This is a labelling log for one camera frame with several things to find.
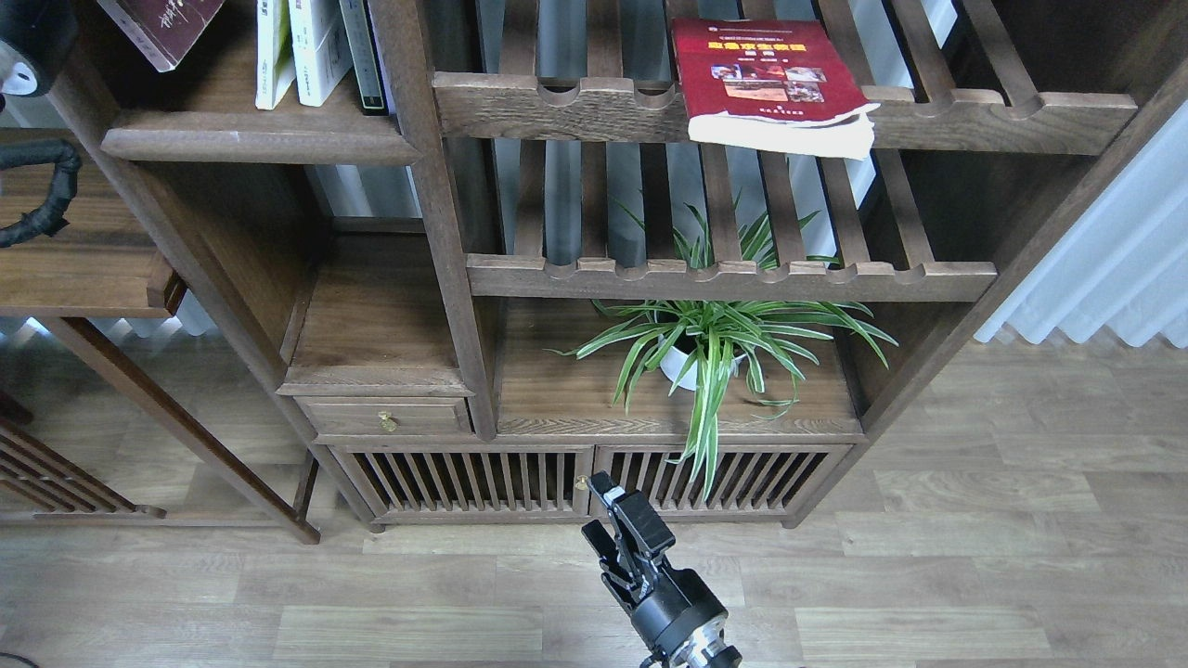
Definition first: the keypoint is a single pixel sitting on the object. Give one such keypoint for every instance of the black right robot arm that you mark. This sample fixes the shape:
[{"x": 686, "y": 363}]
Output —
[{"x": 676, "y": 615}]

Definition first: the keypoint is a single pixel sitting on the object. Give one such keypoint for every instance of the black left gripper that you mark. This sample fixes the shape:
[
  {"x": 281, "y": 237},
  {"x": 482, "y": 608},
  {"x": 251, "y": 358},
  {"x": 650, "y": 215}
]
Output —
[{"x": 37, "y": 37}]

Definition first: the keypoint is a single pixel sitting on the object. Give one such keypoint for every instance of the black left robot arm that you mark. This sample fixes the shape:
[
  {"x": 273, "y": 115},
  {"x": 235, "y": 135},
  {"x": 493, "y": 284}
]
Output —
[{"x": 48, "y": 218}]

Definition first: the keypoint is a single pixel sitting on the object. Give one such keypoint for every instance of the white curtain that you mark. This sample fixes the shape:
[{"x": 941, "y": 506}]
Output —
[{"x": 1121, "y": 270}]

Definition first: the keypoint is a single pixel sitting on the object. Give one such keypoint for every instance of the dark wooden bookshelf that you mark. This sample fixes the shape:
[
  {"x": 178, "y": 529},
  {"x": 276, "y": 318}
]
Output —
[{"x": 397, "y": 279}]

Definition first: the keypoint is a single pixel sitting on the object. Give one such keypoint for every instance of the dark green upright book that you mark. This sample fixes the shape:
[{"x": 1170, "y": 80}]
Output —
[{"x": 367, "y": 65}]

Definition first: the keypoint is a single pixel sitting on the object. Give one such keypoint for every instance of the dark maroon book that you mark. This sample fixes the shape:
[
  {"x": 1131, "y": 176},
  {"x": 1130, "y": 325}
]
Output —
[{"x": 163, "y": 31}]

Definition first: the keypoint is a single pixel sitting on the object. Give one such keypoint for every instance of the green spider plant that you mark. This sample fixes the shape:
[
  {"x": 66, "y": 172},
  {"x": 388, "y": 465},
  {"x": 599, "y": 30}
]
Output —
[{"x": 717, "y": 336}]

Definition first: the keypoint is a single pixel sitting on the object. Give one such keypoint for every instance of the white plant pot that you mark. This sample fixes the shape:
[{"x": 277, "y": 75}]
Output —
[{"x": 687, "y": 365}]

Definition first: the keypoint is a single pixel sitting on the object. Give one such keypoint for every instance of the white upright book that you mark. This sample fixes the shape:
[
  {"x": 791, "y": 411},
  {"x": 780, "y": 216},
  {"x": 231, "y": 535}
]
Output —
[{"x": 321, "y": 51}]

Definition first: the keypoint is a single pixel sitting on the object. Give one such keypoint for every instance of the yellow green book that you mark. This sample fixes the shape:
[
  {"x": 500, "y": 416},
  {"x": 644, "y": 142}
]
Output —
[{"x": 274, "y": 59}]

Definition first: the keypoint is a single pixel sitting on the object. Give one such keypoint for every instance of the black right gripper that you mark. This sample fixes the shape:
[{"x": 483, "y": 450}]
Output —
[{"x": 677, "y": 617}]

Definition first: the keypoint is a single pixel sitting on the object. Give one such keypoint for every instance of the red book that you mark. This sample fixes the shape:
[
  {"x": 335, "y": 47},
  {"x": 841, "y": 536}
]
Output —
[{"x": 775, "y": 85}]

